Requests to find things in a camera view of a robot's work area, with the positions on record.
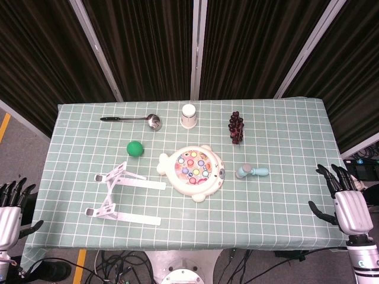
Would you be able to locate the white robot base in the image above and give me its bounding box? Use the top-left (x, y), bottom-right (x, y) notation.
top-left (144, 250), bottom-right (223, 284)

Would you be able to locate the blue toy handle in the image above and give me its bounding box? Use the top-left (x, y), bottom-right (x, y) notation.
top-left (235, 163), bottom-right (269, 180)

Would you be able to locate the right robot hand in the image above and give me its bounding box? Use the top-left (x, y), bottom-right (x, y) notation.
top-left (308, 163), bottom-right (374, 237)

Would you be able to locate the white paper cup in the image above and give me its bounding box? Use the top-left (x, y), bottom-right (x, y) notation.
top-left (179, 104), bottom-right (198, 130)

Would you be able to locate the white folding stand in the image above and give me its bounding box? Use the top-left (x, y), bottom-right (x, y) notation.
top-left (85, 160), bottom-right (167, 227)

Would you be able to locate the dark red grape bunch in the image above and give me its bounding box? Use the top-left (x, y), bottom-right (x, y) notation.
top-left (227, 111), bottom-right (245, 146)

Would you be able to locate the green ball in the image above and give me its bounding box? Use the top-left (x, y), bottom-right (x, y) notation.
top-left (126, 140), bottom-right (145, 158)

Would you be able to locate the fish-shaped toy game board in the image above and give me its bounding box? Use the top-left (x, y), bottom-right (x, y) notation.
top-left (156, 144), bottom-right (226, 203)

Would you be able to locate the metal ladle black handle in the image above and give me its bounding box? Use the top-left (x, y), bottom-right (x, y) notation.
top-left (99, 113), bottom-right (163, 131)

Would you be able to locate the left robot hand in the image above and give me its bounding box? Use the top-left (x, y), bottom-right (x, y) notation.
top-left (0, 177), bottom-right (44, 251)

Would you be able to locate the green checkered tablecloth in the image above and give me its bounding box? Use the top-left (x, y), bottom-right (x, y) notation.
top-left (20, 95), bottom-right (355, 272)

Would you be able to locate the silver curtain frame post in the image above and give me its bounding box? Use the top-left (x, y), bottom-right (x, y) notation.
top-left (68, 0), bottom-right (124, 103)
top-left (273, 0), bottom-right (347, 99)
top-left (188, 0), bottom-right (204, 101)

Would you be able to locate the black floor cable bundle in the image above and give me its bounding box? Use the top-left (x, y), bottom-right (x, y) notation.
top-left (85, 250), bottom-right (155, 284)

